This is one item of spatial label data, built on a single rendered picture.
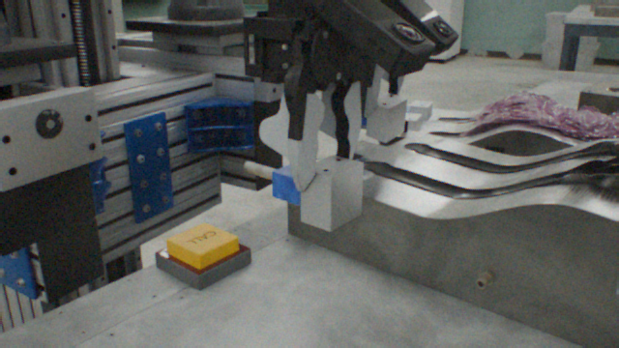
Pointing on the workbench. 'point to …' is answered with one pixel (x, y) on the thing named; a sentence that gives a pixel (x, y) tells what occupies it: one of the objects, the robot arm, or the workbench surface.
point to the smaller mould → (601, 98)
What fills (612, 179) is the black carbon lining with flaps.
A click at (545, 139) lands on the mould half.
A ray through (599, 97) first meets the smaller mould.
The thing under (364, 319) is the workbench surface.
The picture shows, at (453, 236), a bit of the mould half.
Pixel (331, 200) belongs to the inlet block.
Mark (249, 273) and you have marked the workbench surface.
